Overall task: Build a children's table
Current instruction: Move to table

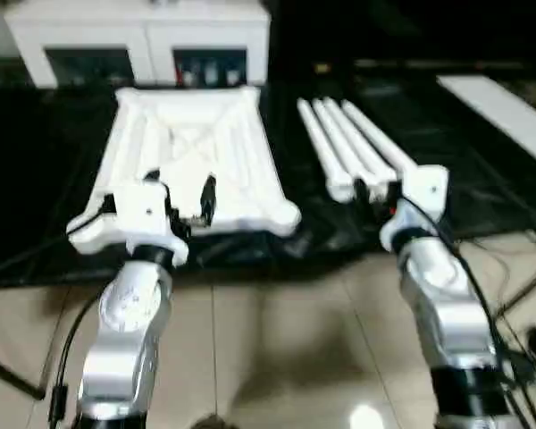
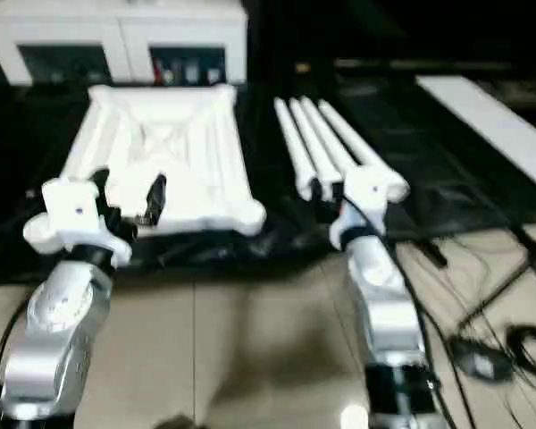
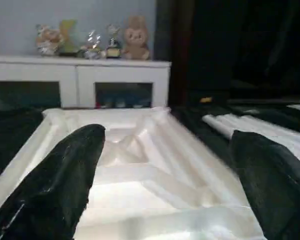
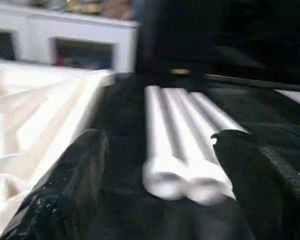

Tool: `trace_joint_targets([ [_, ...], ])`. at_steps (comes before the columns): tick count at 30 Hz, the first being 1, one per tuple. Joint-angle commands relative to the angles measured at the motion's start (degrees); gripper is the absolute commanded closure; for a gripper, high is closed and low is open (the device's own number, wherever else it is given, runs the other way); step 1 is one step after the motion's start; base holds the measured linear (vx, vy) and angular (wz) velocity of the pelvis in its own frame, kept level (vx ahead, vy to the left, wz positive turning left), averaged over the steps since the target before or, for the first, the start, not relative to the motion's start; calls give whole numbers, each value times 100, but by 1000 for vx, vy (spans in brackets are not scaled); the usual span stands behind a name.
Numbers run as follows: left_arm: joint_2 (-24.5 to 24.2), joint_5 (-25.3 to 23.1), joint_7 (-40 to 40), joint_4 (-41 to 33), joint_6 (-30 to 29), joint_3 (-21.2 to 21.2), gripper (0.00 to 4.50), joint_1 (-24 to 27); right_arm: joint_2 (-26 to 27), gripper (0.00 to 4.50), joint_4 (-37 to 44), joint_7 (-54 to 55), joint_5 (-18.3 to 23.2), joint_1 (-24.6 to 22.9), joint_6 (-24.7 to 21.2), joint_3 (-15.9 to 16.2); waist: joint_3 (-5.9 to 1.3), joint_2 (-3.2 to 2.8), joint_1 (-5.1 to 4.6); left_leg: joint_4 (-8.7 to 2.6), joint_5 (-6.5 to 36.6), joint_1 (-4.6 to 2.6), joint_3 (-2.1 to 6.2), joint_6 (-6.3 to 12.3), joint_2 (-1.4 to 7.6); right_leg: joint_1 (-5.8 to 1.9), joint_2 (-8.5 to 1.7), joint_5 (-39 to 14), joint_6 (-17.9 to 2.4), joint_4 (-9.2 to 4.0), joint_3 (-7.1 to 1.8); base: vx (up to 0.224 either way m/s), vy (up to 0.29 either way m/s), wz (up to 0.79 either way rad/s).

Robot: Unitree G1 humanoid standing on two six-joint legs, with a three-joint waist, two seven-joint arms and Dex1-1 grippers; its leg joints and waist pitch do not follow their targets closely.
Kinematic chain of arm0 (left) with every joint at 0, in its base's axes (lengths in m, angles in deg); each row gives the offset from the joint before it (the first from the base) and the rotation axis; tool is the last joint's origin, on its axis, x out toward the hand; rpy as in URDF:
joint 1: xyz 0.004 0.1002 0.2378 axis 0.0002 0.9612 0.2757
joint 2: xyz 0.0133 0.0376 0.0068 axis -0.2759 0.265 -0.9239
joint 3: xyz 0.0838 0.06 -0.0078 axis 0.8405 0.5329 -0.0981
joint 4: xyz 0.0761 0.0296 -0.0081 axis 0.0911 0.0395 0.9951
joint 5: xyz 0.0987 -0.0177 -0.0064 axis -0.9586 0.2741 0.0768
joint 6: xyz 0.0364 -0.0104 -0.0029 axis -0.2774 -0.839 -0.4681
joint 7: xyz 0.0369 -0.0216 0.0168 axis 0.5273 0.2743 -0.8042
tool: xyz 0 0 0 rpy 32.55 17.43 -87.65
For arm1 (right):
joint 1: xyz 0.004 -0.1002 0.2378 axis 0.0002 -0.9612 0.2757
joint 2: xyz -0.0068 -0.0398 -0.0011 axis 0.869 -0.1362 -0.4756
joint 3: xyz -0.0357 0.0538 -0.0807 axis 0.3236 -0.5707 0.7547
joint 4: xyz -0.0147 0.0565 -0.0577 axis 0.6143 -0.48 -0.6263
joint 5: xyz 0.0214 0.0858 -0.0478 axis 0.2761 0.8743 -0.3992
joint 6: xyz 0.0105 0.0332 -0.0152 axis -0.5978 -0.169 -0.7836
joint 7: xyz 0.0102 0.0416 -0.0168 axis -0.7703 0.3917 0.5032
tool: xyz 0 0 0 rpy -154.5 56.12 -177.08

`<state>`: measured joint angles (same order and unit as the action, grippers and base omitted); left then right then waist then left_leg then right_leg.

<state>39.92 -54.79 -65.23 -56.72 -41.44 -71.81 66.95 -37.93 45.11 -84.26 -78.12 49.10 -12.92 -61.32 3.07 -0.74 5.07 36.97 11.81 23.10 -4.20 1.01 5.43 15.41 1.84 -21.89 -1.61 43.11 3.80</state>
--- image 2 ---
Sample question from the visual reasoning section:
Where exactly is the white plastic table leg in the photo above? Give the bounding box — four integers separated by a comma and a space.
301, 97, 360, 193
274, 98, 321, 201
317, 98, 410, 203
289, 97, 340, 199

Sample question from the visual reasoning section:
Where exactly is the white glass-door cabinet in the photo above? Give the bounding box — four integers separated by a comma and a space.
0, 0, 248, 88

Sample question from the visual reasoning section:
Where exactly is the black plastic mat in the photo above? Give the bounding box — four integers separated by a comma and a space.
0, 70, 536, 289

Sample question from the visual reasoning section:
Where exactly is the white flat board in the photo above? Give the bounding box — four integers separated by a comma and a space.
415, 74, 536, 199

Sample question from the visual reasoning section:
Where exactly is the white plastic table top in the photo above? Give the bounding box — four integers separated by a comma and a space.
61, 85, 267, 238

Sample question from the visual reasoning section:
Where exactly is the black power adapter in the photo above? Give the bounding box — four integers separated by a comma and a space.
451, 335, 512, 381

